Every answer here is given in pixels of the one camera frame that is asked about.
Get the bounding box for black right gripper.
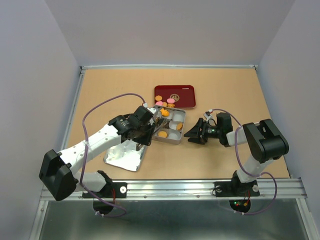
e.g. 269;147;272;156
183;117;222;145

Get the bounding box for round orange cookie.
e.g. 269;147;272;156
176;122;183;131

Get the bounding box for metal serving tongs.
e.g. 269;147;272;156
151;117;170;134

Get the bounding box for silver cookie tin with cups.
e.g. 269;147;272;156
152;105;186;145

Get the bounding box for flower orange cookie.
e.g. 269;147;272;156
160;108;170;117

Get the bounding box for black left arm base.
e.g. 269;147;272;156
82;170;128;199

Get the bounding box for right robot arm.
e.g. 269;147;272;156
184;109;290;195

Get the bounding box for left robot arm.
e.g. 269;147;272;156
39;106;158;201

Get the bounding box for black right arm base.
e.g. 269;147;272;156
212;171;260;197

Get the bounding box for silver tin lid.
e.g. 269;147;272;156
103;140;148;172

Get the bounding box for small orange cookie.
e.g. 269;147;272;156
154;95;163;102

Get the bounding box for orange biscuit at tray edge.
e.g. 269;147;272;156
167;103;175;108

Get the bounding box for red rectangular tray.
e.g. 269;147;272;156
154;85;196;109

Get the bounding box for pink round cookie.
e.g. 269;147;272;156
166;98;176;104

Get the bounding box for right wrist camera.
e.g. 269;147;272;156
203;110;214;122

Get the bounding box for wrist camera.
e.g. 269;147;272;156
203;110;214;122
142;103;159;122

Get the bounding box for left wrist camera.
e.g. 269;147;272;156
142;103;159;122

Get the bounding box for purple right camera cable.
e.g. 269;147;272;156
212;108;278;216

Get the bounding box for purple camera cable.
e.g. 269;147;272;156
79;93;150;218
212;108;278;216

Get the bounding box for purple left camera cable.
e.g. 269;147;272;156
79;93;150;218

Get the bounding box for aluminium front rail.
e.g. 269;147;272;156
39;177;307;201

